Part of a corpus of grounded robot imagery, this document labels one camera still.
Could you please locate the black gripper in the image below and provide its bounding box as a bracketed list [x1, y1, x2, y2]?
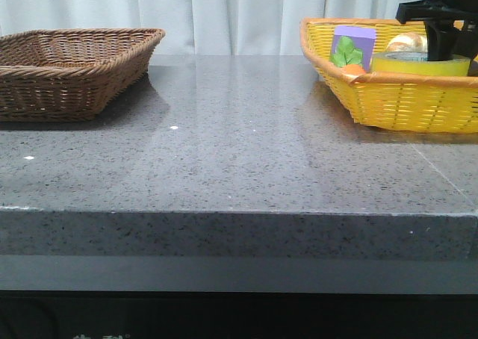
[396, 0, 477, 61]

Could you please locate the yellow packing tape roll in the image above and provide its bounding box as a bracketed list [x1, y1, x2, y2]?
[370, 52, 471, 76]

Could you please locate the toy croissant bread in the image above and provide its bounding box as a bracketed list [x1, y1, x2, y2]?
[385, 32, 428, 52]

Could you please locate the dark brown toy pastry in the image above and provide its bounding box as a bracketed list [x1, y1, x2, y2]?
[468, 59, 478, 76]

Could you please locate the yellow woven basket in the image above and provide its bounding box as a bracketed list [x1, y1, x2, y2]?
[300, 18, 477, 134]

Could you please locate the purple box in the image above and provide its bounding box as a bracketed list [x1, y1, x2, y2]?
[330, 25, 376, 72]

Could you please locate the toy carrot with green leaves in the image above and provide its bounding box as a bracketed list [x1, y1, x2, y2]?
[329, 36, 366, 75]

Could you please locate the white curtain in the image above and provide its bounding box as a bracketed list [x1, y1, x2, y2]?
[1, 0, 416, 55]

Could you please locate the brown wicker basket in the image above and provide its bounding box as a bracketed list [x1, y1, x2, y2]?
[1, 28, 166, 122]

